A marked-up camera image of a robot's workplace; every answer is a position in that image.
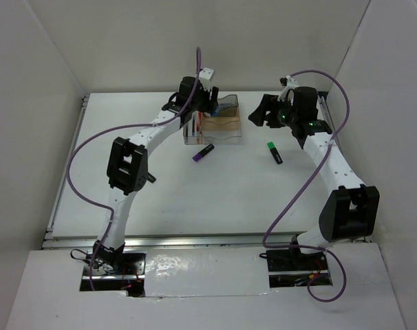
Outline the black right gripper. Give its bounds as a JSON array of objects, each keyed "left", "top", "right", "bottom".
[{"left": 248, "top": 93, "right": 300, "bottom": 128}]

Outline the green black highlighter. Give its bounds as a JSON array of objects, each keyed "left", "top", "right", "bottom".
[{"left": 267, "top": 142, "right": 283, "bottom": 164}]

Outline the red gel pen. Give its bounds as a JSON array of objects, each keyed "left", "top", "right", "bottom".
[{"left": 192, "top": 111, "right": 203, "bottom": 138}]

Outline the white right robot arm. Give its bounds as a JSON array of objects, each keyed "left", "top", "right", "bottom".
[{"left": 248, "top": 87, "right": 380, "bottom": 270}]

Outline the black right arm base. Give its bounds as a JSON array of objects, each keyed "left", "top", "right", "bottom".
[{"left": 259, "top": 249, "right": 332, "bottom": 288}]

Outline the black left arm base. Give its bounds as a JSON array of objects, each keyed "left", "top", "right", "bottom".
[{"left": 69, "top": 249, "right": 147, "bottom": 298}]

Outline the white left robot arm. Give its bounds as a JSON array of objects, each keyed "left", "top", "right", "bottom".
[{"left": 93, "top": 68, "right": 219, "bottom": 274}]

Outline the dark smoky plastic tray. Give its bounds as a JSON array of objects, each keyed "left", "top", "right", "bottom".
[{"left": 217, "top": 94, "right": 239, "bottom": 111}]

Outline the long clear smoky tray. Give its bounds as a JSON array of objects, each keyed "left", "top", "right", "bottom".
[{"left": 183, "top": 111, "right": 203, "bottom": 145}]

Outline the clear plastic tray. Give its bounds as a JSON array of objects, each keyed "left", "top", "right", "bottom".
[{"left": 202, "top": 130, "right": 242, "bottom": 145}]

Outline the purple black highlighter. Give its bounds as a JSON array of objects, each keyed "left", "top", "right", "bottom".
[{"left": 192, "top": 144, "right": 215, "bottom": 162}]

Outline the yellow black highlighter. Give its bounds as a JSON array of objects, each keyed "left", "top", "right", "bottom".
[{"left": 148, "top": 174, "right": 156, "bottom": 183}]

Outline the white foam front panel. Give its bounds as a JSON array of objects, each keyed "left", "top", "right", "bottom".
[{"left": 145, "top": 247, "right": 270, "bottom": 298}]

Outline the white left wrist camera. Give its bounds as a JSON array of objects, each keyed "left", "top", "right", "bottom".
[{"left": 199, "top": 67, "right": 215, "bottom": 91}]

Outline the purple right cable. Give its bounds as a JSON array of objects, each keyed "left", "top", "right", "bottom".
[{"left": 263, "top": 69, "right": 351, "bottom": 303}]

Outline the purple cable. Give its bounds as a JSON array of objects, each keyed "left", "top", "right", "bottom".
[
  {"left": 263, "top": 69, "right": 351, "bottom": 303},
  {"left": 66, "top": 47, "right": 204, "bottom": 293}
]

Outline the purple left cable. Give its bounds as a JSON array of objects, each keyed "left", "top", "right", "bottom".
[{"left": 66, "top": 47, "right": 204, "bottom": 293}]

